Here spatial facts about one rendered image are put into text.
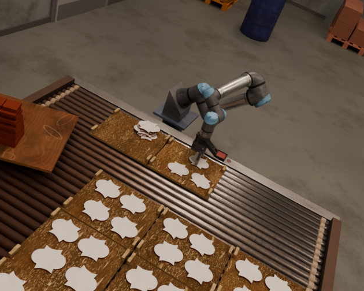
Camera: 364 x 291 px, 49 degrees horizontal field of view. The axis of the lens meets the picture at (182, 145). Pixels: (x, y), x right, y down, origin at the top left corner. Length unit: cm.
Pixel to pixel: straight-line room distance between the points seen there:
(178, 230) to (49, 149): 79
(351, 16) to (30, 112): 792
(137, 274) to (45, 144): 84
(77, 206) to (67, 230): 16
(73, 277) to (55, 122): 94
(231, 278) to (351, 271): 212
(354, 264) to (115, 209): 259
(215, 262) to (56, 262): 75
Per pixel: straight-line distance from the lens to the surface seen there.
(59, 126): 236
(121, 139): 253
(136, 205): 214
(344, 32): 955
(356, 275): 403
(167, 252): 200
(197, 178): 243
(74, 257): 190
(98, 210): 207
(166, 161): 247
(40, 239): 194
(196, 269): 200
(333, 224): 268
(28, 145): 221
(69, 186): 219
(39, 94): 275
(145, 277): 189
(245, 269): 211
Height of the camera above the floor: 249
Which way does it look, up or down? 36 degrees down
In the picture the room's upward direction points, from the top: 22 degrees clockwise
